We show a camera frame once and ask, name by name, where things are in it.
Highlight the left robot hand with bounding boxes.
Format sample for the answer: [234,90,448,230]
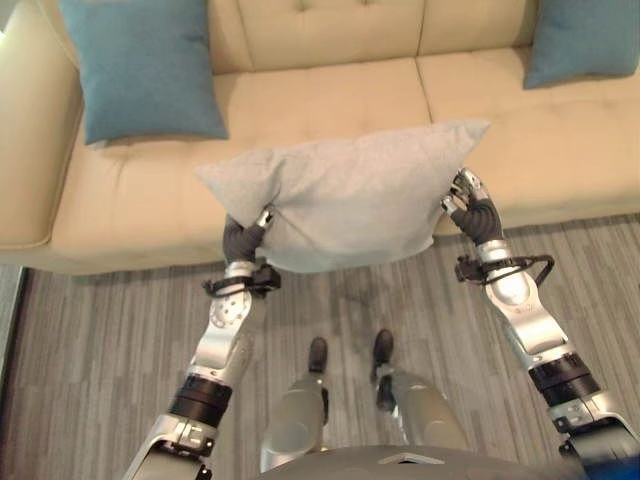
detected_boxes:
[222,203,277,265]

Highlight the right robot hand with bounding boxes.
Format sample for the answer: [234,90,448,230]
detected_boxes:
[439,167,504,246]

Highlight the light grey cushion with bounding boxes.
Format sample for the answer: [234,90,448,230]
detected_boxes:
[193,117,491,274]

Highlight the cream leather sofa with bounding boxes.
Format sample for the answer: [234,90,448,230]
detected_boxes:
[0,0,640,277]

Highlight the dark left robot foot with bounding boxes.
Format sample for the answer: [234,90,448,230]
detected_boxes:
[307,335,329,374]

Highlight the dark robot foot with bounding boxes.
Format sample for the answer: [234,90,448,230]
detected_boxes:
[307,335,329,374]
[372,327,395,371]

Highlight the dark right robot foot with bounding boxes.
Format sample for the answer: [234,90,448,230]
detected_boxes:
[372,327,395,371]

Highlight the silver left robot leg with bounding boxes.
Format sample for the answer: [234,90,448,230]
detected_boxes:
[258,374,330,473]

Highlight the silver robot leg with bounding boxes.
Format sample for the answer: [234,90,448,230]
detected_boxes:
[375,363,471,451]
[258,374,330,473]

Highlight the large blue cushion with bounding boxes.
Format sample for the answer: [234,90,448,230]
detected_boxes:
[57,0,230,146]

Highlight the small blue cushion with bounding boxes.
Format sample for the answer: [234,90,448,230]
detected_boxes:
[522,0,640,91]

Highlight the silver right robot leg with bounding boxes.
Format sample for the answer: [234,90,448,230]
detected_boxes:
[375,363,471,451]

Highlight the grey robot torso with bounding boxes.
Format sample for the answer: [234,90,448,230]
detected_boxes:
[259,445,586,480]

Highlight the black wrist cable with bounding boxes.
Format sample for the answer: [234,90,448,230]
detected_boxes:
[504,254,556,288]

